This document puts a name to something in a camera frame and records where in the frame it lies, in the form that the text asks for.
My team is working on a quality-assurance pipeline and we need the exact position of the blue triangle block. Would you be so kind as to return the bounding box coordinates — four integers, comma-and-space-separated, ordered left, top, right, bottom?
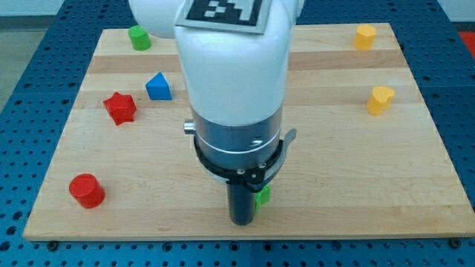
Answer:
145, 73, 172, 101

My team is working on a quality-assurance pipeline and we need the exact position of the red star block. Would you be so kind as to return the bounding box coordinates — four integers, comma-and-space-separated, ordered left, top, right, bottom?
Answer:
103, 92, 137, 125

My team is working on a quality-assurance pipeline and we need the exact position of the green block behind pusher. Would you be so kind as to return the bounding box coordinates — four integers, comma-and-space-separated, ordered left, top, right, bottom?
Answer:
255, 185, 271, 212

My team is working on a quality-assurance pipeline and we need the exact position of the black and white fiducial tag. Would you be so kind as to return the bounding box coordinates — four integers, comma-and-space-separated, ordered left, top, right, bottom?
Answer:
175, 0, 272, 35

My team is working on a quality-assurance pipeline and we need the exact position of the yellow hexagon block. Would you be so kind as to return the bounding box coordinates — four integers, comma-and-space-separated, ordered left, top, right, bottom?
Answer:
353, 24, 376, 50

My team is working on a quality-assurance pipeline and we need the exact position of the green cylinder block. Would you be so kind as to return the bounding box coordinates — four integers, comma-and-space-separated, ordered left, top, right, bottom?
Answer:
128, 25, 151, 51

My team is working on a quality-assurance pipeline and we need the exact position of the yellow heart block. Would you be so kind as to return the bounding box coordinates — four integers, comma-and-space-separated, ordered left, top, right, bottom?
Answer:
367, 86, 395, 116

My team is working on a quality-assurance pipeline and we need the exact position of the wooden board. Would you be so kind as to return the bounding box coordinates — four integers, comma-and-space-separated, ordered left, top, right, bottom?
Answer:
23, 24, 474, 241

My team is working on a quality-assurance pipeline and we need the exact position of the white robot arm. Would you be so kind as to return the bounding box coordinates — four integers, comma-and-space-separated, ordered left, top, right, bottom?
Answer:
129, 0, 304, 192

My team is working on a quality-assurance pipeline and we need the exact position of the red cylinder block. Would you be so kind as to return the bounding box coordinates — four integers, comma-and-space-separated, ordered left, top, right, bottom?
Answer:
68, 173, 105, 208

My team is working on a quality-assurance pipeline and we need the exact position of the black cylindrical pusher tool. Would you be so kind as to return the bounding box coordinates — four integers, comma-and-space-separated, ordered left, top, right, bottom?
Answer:
226, 184, 255, 225

